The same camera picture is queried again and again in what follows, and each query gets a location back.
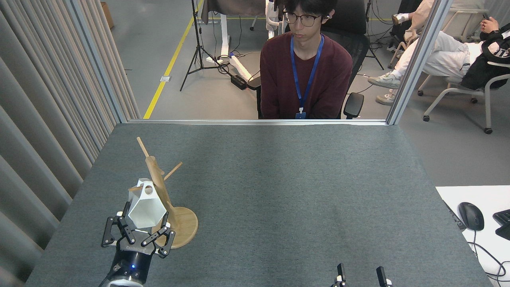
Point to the black computer mouse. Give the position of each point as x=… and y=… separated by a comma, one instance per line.
x=471, y=216

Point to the black power brick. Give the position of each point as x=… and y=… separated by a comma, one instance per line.
x=239, y=82

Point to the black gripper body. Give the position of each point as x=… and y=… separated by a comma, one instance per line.
x=133, y=261

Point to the white desk frame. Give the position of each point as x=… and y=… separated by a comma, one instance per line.
x=225, y=36

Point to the black-framed glasses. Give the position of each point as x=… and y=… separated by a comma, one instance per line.
x=308, y=20

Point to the beige chair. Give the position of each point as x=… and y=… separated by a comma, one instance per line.
x=458, y=22

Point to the black office chair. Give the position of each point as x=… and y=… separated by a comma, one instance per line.
x=350, y=16

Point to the person's hand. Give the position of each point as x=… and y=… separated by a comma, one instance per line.
x=491, y=26

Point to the dark desk top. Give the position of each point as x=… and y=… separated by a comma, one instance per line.
x=235, y=6

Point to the silver frame post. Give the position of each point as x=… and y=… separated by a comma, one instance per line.
x=419, y=59

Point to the grey corrugated panel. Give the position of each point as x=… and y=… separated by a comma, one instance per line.
x=40, y=119

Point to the white hexagonal cup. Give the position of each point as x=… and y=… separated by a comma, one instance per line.
x=145, y=213

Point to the black tripod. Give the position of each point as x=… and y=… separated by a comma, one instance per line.
x=198, y=40

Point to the brown cardboard box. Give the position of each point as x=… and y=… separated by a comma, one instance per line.
x=106, y=15

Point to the wooden cup rack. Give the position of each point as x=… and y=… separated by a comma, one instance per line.
x=185, y=227

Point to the black flat strip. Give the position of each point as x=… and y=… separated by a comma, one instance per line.
x=456, y=219

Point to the black keyboard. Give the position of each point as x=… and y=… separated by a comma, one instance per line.
x=504, y=223

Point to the blue id badge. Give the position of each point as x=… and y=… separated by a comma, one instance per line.
x=301, y=115

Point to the white wheeled chair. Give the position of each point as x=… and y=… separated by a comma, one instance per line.
x=487, y=103

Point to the metal floor socket plate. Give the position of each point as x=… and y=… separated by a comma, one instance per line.
x=165, y=79

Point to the silver frame rail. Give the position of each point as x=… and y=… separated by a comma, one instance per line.
x=255, y=122

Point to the person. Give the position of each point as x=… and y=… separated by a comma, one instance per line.
x=418, y=16
x=279, y=71
x=446, y=52

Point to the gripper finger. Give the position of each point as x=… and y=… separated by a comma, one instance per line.
x=340, y=275
x=382, y=277
x=167, y=239
x=111, y=231

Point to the white stand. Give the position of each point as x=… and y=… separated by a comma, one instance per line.
x=271, y=12

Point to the white side table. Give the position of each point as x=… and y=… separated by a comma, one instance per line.
x=490, y=195

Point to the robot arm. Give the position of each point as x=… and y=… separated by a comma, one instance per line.
x=119, y=284

